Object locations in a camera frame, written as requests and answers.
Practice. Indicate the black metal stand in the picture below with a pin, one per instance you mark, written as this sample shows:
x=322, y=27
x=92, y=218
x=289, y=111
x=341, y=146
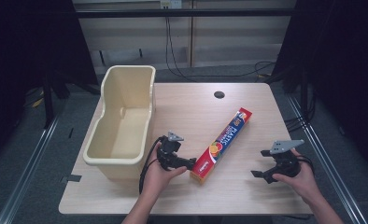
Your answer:
x=303, y=93
x=48, y=99

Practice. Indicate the aluminium floor rail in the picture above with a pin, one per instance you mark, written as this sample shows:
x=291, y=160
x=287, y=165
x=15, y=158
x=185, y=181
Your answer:
x=325, y=158
x=26, y=174

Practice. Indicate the black tape strip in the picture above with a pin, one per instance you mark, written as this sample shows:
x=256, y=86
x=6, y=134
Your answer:
x=70, y=178

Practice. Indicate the person's left hand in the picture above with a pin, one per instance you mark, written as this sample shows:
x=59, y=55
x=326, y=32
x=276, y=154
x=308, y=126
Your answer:
x=160, y=179

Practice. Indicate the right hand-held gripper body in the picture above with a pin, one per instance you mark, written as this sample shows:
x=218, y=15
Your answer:
x=285, y=161

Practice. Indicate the red cling wrap box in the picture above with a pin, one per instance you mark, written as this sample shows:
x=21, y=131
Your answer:
x=222, y=144

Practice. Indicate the black horizontal frame bar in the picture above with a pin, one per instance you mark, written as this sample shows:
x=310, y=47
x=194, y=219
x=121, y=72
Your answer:
x=185, y=12

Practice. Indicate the white wall power outlet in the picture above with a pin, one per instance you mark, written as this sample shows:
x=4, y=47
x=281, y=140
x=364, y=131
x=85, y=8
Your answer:
x=171, y=3

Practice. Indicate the person's right hand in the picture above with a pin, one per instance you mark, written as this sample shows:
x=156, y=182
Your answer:
x=300, y=183

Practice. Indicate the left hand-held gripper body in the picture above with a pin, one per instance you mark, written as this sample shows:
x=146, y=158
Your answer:
x=169, y=152

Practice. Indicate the black curtain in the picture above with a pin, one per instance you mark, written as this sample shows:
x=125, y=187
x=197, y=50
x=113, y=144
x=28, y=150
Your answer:
x=26, y=62
x=344, y=68

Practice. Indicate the cream plastic bin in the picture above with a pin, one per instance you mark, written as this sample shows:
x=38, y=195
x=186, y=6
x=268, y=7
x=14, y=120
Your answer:
x=127, y=124

